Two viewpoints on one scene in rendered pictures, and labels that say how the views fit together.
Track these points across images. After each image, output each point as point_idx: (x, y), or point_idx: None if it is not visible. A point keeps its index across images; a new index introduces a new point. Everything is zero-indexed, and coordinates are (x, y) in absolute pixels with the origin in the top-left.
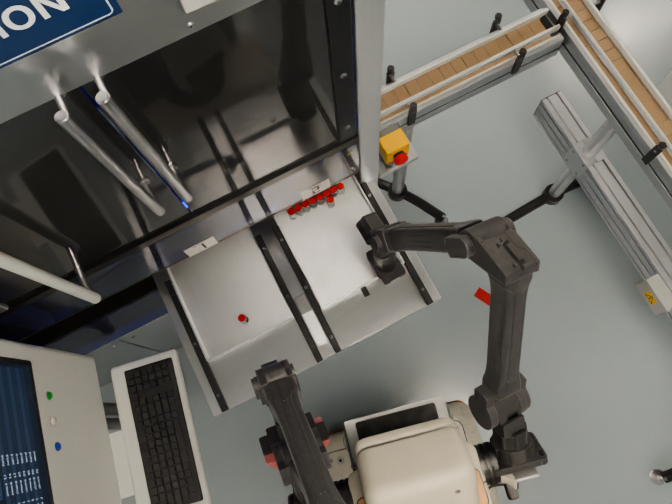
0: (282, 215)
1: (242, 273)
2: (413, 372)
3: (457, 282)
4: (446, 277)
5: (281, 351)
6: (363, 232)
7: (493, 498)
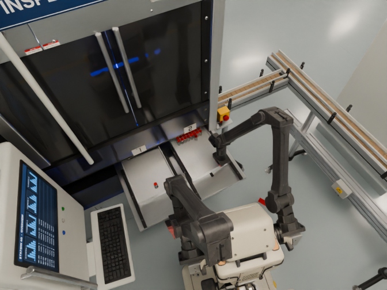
0: (174, 144)
1: (156, 167)
2: None
3: (250, 195)
4: (245, 193)
5: None
6: (211, 141)
7: None
